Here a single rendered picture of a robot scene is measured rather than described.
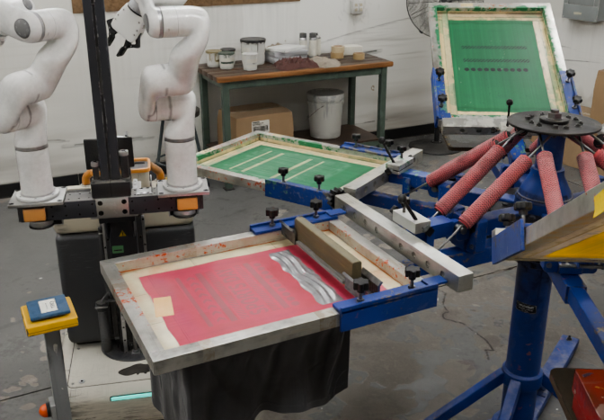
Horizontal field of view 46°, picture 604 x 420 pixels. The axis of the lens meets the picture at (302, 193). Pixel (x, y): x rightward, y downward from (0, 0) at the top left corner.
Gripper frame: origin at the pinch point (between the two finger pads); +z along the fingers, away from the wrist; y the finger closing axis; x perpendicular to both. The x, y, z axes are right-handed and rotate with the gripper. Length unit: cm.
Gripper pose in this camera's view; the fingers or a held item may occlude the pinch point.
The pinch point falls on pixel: (115, 46)
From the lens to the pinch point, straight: 256.6
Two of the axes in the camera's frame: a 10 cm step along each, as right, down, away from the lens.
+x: -2.7, 2.8, -9.2
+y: -7.6, -6.5, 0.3
